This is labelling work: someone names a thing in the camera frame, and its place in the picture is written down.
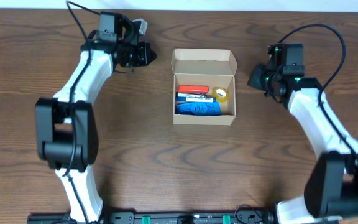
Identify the yellow clear tape roll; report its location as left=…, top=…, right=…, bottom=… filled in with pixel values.
left=212, top=87, right=229, bottom=103

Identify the red stapler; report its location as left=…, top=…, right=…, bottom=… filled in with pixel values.
left=177, top=85, right=209, bottom=94

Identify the black whiteboard marker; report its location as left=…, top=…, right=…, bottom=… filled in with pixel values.
left=176, top=92, right=206, bottom=98

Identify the blue whiteboard marker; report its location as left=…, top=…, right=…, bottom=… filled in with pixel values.
left=175, top=96, right=216, bottom=103

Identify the brown cardboard box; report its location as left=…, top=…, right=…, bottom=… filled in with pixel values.
left=172, top=49, right=237, bottom=126

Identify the blue plastic tape dispenser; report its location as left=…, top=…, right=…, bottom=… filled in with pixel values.
left=177, top=102, right=222, bottom=116

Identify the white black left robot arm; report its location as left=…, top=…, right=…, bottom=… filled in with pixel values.
left=35, top=11, right=157, bottom=223

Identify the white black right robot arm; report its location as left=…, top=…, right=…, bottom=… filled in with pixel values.
left=248, top=43, right=358, bottom=223

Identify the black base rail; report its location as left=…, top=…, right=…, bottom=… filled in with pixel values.
left=26, top=211, right=338, bottom=224

